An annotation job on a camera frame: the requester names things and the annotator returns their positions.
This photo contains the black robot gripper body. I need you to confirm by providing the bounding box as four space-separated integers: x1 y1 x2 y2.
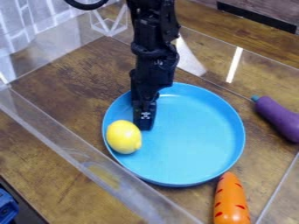
130 43 181 103

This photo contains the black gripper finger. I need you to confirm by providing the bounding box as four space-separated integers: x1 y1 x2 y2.
133 101 157 130

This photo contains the yellow lemon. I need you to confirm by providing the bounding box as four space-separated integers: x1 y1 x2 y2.
107 120 143 154

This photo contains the blue round tray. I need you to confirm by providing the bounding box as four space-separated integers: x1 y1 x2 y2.
110 82 246 187

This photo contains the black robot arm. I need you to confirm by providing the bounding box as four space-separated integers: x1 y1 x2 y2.
127 0 181 130

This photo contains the purple toy eggplant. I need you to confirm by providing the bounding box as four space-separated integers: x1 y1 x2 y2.
252 95 299 144

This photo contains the orange toy carrot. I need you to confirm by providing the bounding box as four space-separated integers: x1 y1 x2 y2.
213 171 252 224

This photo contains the blue plastic object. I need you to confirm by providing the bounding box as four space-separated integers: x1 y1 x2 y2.
0 188 19 224

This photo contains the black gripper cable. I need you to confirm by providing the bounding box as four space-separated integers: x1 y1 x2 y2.
63 0 110 11

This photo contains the clear acrylic enclosure wall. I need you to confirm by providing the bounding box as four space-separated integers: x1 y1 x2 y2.
0 0 299 224

